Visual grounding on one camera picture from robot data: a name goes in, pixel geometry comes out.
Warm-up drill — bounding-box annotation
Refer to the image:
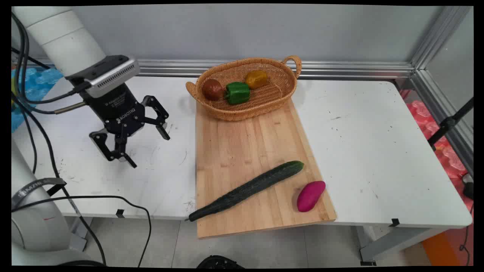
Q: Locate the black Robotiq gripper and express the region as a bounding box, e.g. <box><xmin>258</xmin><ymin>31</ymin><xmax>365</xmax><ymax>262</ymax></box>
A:
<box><xmin>81</xmin><ymin>84</ymin><xmax>171</xmax><ymax>169</ymax></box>

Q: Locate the long dark green cucumber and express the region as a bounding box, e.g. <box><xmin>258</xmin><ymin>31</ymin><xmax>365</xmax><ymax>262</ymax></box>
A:
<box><xmin>185</xmin><ymin>161</ymin><xmax>305</xmax><ymax>222</ymax></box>

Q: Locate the red-brown tomato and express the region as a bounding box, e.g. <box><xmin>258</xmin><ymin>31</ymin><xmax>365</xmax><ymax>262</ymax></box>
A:
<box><xmin>202</xmin><ymin>79</ymin><xmax>225</xmax><ymax>101</ymax></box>

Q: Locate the blue bubble wrap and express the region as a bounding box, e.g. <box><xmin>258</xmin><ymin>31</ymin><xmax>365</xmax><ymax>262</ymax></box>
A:
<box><xmin>11</xmin><ymin>67</ymin><xmax>64</xmax><ymax>133</ymax></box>

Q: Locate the green bell pepper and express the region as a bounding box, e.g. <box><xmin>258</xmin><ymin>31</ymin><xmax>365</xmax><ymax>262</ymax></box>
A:
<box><xmin>225</xmin><ymin>82</ymin><xmax>251</xmax><ymax>105</ymax></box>

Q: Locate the wooden cutting board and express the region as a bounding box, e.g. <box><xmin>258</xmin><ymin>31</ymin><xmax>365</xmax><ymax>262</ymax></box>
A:
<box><xmin>195</xmin><ymin>97</ymin><xmax>337</xmax><ymax>239</ymax></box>

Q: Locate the yellow bell pepper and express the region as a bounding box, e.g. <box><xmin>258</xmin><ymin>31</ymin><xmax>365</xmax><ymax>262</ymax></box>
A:
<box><xmin>244</xmin><ymin>70</ymin><xmax>268</xmax><ymax>90</ymax></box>

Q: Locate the woven wicker basket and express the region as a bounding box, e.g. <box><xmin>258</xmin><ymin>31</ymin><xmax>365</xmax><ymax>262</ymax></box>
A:
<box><xmin>185</xmin><ymin>56</ymin><xmax>303</xmax><ymax>122</ymax></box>

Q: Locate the round black object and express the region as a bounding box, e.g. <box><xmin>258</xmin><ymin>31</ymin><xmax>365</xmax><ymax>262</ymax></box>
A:
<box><xmin>196</xmin><ymin>255</ymin><xmax>245</xmax><ymax>269</ymax></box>

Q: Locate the purple sweet potato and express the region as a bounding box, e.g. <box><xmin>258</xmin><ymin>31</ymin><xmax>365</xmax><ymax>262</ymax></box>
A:
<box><xmin>296</xmin><ymin>181</ymin><xmax>326</xmax><ymax>213</ymax></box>

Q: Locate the grey metal table leg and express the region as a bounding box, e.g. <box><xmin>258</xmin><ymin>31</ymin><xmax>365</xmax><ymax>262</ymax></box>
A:
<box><xmin>355</xmin><ymin>226</ymin><xmax>451</xmax><ymax>266</ymax></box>

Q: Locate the black stand pole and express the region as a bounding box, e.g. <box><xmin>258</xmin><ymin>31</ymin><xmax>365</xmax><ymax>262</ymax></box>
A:
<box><xmin>427</xmin><ymin>97</ymin><xmax>474</xmax><ymax>151</ymax></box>

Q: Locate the pink bubble wrap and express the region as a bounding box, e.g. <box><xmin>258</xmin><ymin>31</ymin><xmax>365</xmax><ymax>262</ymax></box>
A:
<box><xmin>400</xmin><ymin>89</ymin><xmax>474</xmax><ymax>180</ymax></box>

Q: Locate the small black device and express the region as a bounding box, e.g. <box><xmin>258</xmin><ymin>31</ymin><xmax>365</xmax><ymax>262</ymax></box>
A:
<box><xmin>462</xmin><ymin>173</ymin><xmax>474</xmax><ymax>201</ymax></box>

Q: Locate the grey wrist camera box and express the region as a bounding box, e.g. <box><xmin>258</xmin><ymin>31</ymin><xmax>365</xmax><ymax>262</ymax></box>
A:
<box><xmin>65</xmin><ymin>55</ymin><xmax>141</xmax><ymax>99</ymax></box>

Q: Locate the black cable with metal ferrule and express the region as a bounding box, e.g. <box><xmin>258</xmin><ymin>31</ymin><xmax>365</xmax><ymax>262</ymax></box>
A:
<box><xmin>11</xmin><ymin>93</ymin><xmax>86</xmax><ymax>115</ymax></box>

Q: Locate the thin black looped cable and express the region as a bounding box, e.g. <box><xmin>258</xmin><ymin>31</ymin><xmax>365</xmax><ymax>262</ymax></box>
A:
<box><xmin>11</xmin><ymin>195</ymin><xmax>152</xmax><ymax>268</ymax></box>

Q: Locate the black camera cable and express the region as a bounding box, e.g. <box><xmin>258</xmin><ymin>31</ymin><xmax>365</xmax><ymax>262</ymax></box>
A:
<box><xmin>11</xmin><ymin>13</ymin><xmax>92</xmax><ymax>105</ymax></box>

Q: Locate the long black cable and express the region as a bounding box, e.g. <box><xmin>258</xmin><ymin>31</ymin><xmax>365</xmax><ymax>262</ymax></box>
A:
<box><xmin>19</xmin><ymin>110</ymin><xmax>107</xmax><ymax>267</ymax></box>

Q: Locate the grey velcro strap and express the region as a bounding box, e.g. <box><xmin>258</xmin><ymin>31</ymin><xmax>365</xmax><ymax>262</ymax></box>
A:
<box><xmin>11</xmin><ymin>177</ymin><xmax>68</xmax><ymax>209</ymax></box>

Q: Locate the horizontal aluminium frame rail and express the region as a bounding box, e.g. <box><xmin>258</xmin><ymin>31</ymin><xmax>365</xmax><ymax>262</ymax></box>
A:
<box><xmin>11</xmin><ymin>58</ymin><xmax>415</xmax><ymax>80</ymax></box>

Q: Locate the aluminium frame corner post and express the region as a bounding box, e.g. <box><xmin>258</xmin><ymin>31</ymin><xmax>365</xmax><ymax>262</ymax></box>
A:
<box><xmin>410</xmin><ymin>6</ymin><xmax>474</xmax><ymax>175</ymax></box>

